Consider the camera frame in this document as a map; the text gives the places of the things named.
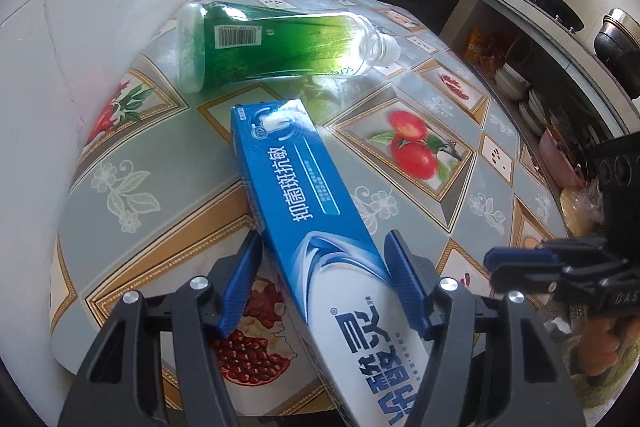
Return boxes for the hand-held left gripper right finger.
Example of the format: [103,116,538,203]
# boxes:
[384,229,586,427]

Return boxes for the stack of plates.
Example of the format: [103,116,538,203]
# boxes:
[517,89,551,138]

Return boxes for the blue toothpaste box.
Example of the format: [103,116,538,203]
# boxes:
[230,98,433,427]

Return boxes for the pink plastic basin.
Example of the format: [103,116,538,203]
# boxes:
[539,129,586,190]

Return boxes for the fruit print tablecloth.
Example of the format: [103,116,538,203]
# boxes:
[50,0,576,418]

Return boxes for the stack of white bowls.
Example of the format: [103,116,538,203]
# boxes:
[495,62,531,102]

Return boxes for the person's right forearm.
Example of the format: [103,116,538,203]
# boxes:
[567,369,636,413]

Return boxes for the person's right hand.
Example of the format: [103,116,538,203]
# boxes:
[575,312,640,378]

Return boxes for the yellow plastic bag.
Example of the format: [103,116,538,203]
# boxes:
[560,187,606,238]

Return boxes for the green plastic bottle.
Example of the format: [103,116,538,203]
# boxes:
[176,1,401,94]

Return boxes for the orange snack packets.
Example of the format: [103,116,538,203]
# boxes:
[465,27,506,68]

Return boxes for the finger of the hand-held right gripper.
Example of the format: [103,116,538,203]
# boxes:
[492,264,566,298]
[484,237,608,265]

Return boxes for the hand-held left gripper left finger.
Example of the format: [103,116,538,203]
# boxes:
[57,231,265,427]

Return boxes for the black pot with steel lid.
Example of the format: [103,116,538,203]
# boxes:
[594,8,640,100]

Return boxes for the black wok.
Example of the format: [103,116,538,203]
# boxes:
[530,0,586,32]

